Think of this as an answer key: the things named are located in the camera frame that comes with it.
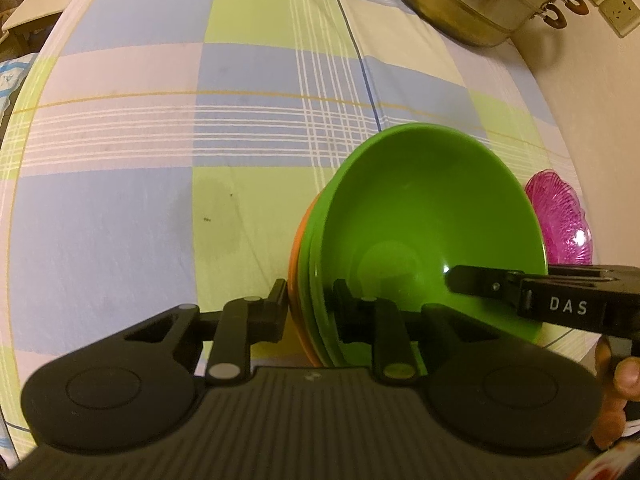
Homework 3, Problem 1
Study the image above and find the person's right hand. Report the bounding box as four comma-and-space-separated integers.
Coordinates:
592, 336, 639, 450

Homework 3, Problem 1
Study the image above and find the checkered tablecloth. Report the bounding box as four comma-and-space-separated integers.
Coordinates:
1, 0, 578, 465

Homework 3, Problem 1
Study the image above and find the pink glass plate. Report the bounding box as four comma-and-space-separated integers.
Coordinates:
525, 169, 593, 264

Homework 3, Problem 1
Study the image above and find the orange plastic bowl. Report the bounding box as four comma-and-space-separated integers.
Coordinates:
288, 196, 330, 367

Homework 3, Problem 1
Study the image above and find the green plastic bowl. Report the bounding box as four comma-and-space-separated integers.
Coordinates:
295, 179, 342, 369
312, 122, 547, 366

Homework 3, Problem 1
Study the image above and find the blue white patterned cloth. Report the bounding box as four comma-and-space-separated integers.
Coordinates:
0, 53, 38, 130

